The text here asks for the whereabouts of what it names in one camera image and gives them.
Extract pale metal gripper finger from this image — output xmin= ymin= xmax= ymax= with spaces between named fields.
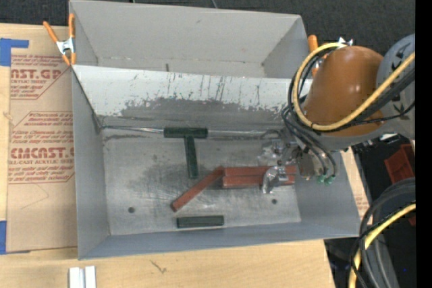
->
xmin=261 ymin=165 xmax=288 ymax=195
xmin=257 ymin=139 xmax=288 ymax=163

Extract red-brown flat block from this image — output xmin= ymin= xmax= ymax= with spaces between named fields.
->
xmin=221 ymin=174 xmax=296 ymax=190
xmin=169 ymin=166 xmax=225 ymax=213

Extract dark green flat block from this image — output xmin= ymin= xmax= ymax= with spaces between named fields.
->
xmin=163 ymin=127 xmax=209 ymax=140
xmin=183 ymin=137 xmax=200 ymax=180
xmin=175 ymin=214 xmax=225 ymax=230

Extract grey metal bin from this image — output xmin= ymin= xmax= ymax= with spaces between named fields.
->
xmin=68 ymin=0 xmax=361 ymax=261

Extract brown cardboard board red print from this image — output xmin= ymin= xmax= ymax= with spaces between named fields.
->
xmin=0 ymin=22 xmax=79 ymax=254

